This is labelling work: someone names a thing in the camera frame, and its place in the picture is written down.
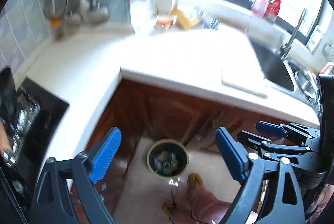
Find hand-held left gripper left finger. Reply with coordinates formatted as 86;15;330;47
31;127;122;224

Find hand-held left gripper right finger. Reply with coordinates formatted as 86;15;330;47
215;127;306;224

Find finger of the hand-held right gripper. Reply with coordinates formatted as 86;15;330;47
237;130;320;160
256;121;320;144

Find round beige trash bin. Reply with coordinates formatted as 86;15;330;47
147;139;189;177

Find yellow slipper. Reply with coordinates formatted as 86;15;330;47
162;200;178;215
187;173;204;189

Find pink plastic item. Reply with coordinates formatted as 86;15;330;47
320;62;334;75

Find person's pink trousers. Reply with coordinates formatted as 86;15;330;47
188;185;259;224

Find brown cardboard sheet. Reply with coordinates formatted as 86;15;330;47
221;57;269;99

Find stainless steel sink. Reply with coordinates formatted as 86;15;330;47
250;39;321;115

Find black glass stove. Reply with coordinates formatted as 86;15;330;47
13;77;70;171

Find aluminium foil sheet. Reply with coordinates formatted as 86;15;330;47
12;99;41;157

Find stainless steel faucet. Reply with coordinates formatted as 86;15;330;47
280;8;308;60

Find black oven front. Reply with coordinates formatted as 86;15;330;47
0;161;37;224

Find red spray bottle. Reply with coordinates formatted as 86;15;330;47
266;0;284;24

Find yellow snack packet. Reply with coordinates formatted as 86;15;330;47
171;6;201;30

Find orange white paper cup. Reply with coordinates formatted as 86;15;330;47
156;15;175;29

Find metal mesh strainer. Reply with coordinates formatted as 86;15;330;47
43;0;68;23

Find thin black cable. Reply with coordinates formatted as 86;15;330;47
168;193;206;224

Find white wall outlet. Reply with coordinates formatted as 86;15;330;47
306;24;323;51

